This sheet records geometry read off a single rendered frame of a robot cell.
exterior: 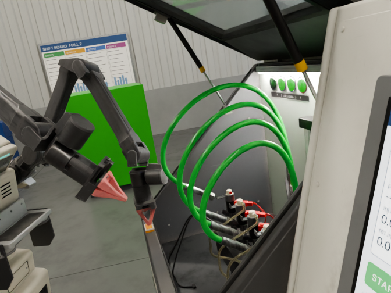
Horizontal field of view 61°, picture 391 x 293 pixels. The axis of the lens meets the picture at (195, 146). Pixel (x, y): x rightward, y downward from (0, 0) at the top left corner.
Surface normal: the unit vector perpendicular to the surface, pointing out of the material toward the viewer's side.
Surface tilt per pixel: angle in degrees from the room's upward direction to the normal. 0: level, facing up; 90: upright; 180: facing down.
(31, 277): 8
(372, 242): 76
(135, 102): 90
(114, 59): 90
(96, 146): 90
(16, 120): 72
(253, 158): 90
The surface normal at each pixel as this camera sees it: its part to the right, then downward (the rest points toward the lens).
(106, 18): 0.15, 0.23
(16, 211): 0.98, -0.11
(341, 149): -0.96, -0.03
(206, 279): -0.15, -0.96
